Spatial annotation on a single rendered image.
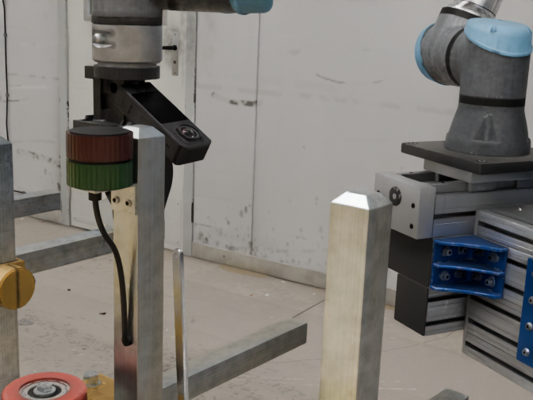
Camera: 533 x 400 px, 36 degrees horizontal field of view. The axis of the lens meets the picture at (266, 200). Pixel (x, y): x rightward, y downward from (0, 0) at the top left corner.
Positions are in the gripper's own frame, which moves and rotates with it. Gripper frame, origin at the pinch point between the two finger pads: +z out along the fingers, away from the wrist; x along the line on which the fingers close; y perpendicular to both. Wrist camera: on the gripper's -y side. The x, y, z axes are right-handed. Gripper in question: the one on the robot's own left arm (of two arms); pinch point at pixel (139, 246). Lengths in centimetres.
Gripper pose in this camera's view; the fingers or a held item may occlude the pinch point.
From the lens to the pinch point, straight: 92.3
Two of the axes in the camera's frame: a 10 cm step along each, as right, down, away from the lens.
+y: -7.7, -1.7, 6.2
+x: -6.4, 1.5, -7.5
